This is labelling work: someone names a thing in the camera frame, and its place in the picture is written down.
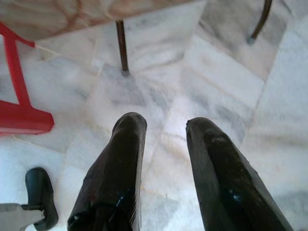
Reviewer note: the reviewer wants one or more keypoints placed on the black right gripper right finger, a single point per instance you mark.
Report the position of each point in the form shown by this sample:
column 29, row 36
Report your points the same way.
column 223, row 183

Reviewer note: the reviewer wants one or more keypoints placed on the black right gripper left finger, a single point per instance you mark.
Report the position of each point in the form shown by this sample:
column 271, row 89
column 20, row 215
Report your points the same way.
column 113, row 173

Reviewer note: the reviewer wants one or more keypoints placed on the red plastic stool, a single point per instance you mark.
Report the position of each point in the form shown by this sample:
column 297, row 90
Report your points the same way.
column 24, row 118

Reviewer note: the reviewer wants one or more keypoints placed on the dark brown table leg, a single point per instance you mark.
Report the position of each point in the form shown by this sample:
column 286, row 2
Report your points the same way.
column 262, row 19
column 122, row 45

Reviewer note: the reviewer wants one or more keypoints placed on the marble pattern table top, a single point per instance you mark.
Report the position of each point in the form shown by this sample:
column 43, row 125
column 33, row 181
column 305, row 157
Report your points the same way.
column 60, row 16

